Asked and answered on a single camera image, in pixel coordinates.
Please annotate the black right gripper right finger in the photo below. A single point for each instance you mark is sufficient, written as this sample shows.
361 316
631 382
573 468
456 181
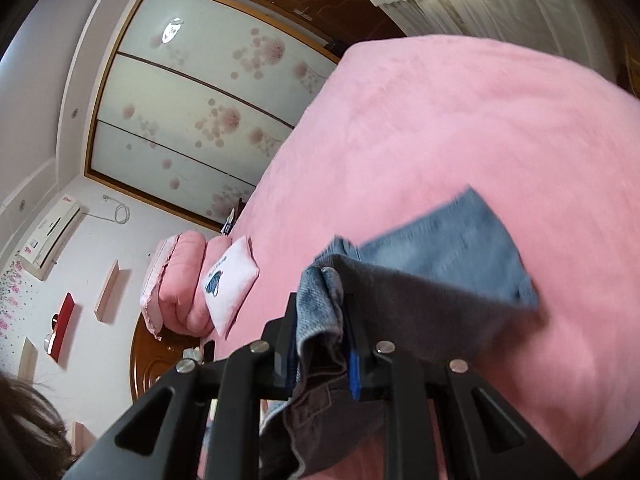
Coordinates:
444 421

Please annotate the white air conditioner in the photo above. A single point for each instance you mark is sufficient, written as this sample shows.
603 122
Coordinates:
38 254

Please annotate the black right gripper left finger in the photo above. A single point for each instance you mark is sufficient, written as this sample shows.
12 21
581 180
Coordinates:
200 415

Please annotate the folded pink quilt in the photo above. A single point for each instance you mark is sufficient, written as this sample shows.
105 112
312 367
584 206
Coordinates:
171 295

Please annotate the red wall shelf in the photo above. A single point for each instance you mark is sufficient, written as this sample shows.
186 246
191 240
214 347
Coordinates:
59 326

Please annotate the blue denim jacket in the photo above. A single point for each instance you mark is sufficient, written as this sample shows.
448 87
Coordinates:
440 287

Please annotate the wooden headboard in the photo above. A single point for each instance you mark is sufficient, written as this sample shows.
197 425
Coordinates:
150 358

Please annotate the white pillow blue print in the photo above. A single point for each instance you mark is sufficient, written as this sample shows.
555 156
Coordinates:
227 283

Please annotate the floral sliding wardrobe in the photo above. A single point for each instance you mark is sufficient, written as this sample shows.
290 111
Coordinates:
196 98

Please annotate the wooden wall shelf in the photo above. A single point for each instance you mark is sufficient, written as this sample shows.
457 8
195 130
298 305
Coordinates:
106 290

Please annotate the pink bed blanket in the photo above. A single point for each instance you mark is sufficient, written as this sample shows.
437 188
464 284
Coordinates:
401 127

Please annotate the white sheer curtain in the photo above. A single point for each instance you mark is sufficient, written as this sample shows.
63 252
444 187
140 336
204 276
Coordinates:
579 30

